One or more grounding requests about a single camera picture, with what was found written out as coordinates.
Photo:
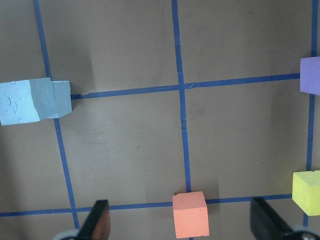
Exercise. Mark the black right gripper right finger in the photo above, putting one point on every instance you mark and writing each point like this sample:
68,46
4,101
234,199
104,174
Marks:
267,224

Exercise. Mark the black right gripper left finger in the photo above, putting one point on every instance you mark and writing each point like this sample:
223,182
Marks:
97,225

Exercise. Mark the light blue foam block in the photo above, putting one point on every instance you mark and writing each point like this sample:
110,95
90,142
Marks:
26,101
62,98

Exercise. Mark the yellow foam block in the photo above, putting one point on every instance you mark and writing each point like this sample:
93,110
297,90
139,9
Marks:
306,191

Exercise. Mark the orange foam block right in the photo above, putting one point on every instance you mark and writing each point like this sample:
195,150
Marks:
190,214

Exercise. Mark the purple foam block far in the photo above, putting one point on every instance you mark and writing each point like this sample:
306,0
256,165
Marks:
310,75

